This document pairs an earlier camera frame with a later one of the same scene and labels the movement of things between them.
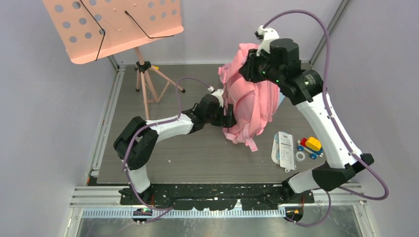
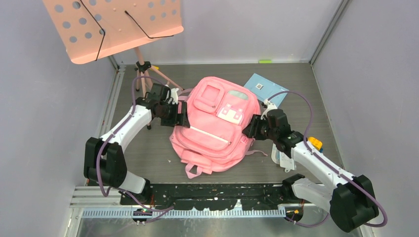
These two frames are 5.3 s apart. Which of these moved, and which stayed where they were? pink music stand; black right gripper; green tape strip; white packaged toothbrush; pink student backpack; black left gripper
Moved: black right gripper; pink student backpack; black left gripper
Stayed: white packaged toothbrush; green tape strip; pink music stand
